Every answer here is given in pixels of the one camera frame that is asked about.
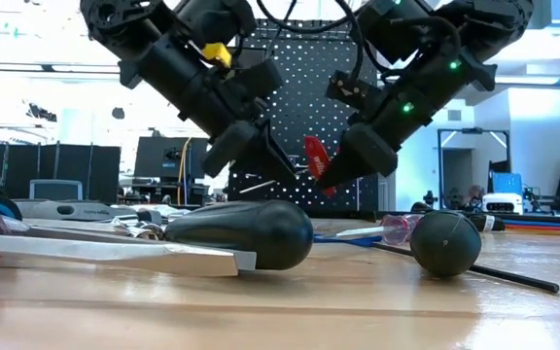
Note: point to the small black tripod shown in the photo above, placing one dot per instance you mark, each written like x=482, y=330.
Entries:
x=430, y=198

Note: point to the black metal gantry frame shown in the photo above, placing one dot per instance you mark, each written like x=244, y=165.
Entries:
x=439, y=165

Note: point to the black ceiling dome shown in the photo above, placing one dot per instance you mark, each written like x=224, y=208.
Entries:
x=118, y=113

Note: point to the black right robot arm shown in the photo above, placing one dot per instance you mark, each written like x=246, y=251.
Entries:
x=479, y=29

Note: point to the dark ceiling fixture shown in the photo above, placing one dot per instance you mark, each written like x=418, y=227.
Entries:
x=42, y=113

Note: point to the grey office chair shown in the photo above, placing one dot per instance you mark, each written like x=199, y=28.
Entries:
x=56, y=189

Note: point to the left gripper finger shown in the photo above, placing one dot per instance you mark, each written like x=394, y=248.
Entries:
x=275, y=160

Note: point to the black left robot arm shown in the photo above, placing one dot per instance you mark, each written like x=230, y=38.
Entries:
x=163, y=58

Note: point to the blue screen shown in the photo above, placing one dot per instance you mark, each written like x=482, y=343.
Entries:
x=506, y=184

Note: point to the white box device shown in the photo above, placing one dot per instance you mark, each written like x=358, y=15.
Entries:
x=503, y=203

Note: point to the yellow tag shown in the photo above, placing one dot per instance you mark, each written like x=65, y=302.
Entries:
x=217, y=53

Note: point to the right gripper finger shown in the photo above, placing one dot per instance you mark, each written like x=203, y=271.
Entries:
x=343, y=172

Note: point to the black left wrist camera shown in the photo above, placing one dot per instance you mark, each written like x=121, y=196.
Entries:
x=260, y=78

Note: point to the person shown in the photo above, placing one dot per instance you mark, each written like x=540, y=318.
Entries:
x=475, y=193

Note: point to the grey wall vent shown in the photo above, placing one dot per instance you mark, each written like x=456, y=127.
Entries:
x=454, y=115

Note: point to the long silver socket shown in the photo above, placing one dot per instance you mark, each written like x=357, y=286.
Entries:
x=125, y=223
x=150, y=231

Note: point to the black metal pegboard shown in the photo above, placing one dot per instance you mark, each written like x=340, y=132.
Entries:
x=304, y=87

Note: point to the black computer monitor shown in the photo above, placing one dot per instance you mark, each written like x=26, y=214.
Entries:
x=153, y=155

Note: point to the black partition screen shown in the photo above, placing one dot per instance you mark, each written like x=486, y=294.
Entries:
x=100, y=170

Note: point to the white work glove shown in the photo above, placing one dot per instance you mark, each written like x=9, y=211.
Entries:
x=163, y=210

